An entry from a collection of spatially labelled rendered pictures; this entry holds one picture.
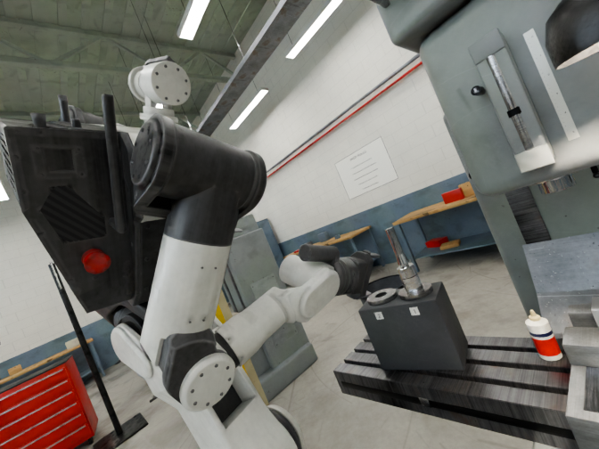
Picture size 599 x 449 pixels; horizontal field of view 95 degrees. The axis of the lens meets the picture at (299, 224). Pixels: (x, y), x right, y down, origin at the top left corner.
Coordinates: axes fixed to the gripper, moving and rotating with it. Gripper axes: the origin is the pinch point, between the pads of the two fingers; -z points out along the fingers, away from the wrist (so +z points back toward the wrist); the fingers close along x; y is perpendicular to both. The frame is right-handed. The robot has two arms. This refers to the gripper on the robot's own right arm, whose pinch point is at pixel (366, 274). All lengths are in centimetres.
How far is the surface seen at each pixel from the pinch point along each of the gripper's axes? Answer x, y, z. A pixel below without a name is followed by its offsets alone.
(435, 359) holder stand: -16.9, -18.0, -11.5
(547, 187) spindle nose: 26.4, -31.4, 2.4
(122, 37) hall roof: 263, 645, -43
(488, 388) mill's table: -15.8, -29.9, -7.5
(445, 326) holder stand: -7.1, -18.9, -8.7
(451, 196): 75, 94, -365
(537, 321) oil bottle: 0.4, -34.4, -14.4
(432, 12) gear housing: 49, -13, 23
